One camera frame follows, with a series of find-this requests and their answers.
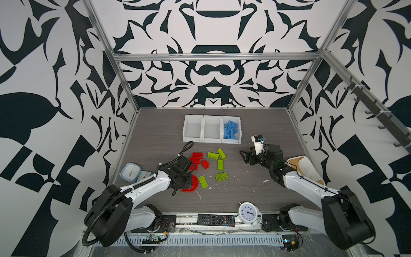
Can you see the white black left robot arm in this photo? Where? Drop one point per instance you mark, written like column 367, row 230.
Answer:
column 115, row 211

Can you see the white middle storage bin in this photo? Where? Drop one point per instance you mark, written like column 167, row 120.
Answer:
column 212, row 129

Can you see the green lego brick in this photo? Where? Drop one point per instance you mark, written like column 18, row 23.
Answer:
column 203, row 182
column 213, row 156
column 221, row 176
column 220, row 165
column 221, row 154

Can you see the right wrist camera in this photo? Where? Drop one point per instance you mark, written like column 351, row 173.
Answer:
column 258, row 141

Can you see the red small lego brick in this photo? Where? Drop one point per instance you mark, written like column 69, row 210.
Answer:
column 205, row 164

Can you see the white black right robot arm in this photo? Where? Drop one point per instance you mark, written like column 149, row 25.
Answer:
column 341, row 216

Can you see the white right storage bin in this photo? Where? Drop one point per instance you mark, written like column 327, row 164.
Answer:
column 239, row 133

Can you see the white tissue box wooden top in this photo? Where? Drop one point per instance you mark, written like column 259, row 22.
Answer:
column 308, row 170

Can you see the white analog clock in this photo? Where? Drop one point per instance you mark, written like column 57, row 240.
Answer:
column 249, row 214

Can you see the small green circuit board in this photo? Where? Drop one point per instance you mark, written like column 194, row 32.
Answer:
column 290, row 245

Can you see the black remote control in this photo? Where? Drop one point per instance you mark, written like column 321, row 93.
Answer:
column 216, row 220

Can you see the white storage bin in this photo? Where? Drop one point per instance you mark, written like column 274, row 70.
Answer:
column 239, row 133
column 192, row 128
column 212, row 129

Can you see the white left storage bin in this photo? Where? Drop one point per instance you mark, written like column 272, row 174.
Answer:
column 192, row 128

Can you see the white cable duct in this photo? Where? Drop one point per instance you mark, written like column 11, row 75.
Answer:
column 216, row 240

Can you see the clear lidded food container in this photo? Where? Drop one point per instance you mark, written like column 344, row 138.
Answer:
column 133, row 173

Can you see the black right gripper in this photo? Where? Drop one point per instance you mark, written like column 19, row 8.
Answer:
column 250, row 154

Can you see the grey wall hook rail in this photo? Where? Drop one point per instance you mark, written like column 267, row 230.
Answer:
column 375, row 108

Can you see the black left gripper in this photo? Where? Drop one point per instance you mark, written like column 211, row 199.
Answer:
column 189, row 181

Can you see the blue lego brick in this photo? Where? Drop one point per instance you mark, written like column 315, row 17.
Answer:
column 231, row 130
column 231, row 124
column 225, row 135
column 231, row 136

